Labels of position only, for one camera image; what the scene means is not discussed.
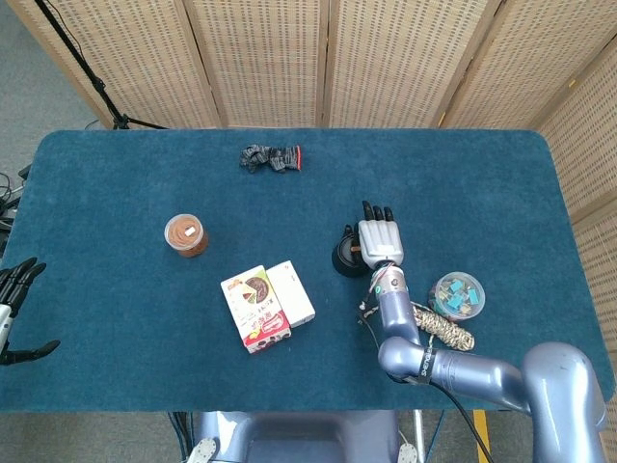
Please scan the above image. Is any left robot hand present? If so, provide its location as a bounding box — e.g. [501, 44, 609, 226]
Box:
[0, 257, 62, 367]

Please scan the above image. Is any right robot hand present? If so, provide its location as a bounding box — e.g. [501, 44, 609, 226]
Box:
[357, 200, 406, 269]

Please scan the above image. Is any clear jar of binder clips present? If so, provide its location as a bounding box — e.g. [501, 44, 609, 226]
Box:
[427, 271, 487, 322]

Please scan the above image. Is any plain white carton box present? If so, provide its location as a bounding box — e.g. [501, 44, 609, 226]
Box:
[264, 259, 317, 329]

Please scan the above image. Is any grey knitted work glove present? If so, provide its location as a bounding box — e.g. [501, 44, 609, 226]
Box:
[238, 144, 303, 174]

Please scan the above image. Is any red white snack box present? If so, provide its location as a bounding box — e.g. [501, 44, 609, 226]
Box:
[220, 264, 293, 355]

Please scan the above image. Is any blue plush tablecloth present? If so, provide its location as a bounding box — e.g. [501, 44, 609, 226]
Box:
[0, 127, 609, 414]

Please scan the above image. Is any clear jar of rubber bands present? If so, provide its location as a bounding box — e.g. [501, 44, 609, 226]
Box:
[163, 212, 210, 259]

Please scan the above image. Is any blue-grey robot torso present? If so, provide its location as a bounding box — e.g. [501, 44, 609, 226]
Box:
[187, 410, 420, 463]

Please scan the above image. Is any black tripod stand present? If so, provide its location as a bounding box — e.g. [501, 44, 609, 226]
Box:
[33, 0, 168, 131]

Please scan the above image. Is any black round container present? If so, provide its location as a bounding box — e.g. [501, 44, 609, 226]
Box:
[331, 224, 372, 279]

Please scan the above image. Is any floor cable bundle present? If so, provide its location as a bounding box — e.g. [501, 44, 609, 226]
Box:
[0, 163, 33, 252]

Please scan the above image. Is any coiled camouflage rope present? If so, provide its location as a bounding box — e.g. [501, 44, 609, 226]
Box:
[409, 301, 476, 352]

